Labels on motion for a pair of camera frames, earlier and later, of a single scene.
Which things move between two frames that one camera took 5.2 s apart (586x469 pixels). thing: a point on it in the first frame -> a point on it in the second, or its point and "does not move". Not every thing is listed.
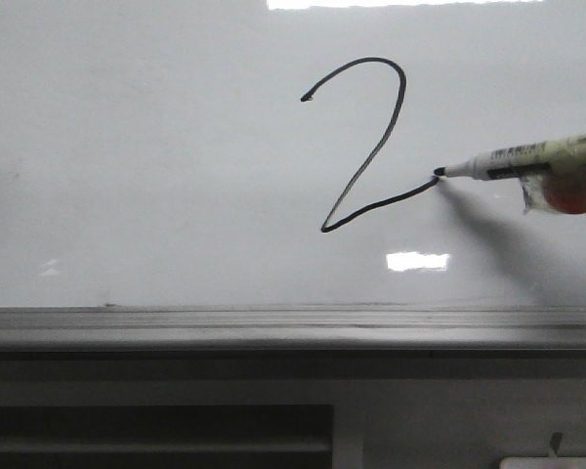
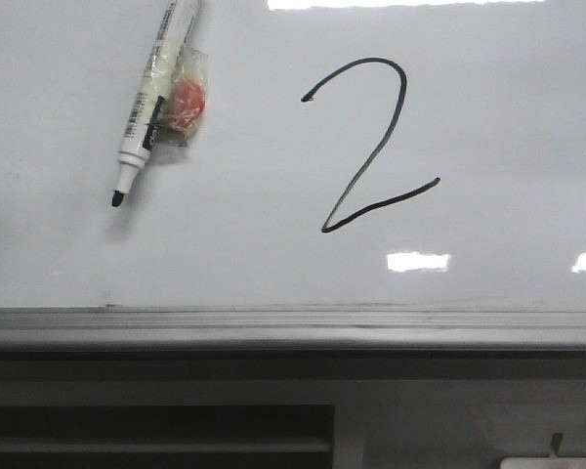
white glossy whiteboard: x=281 y=152 does not move
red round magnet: x=571 y=190 -> x=186 y=100
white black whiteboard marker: x=574 y=150 -> x=154 y=85
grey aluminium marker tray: x=294 y=328 does not move
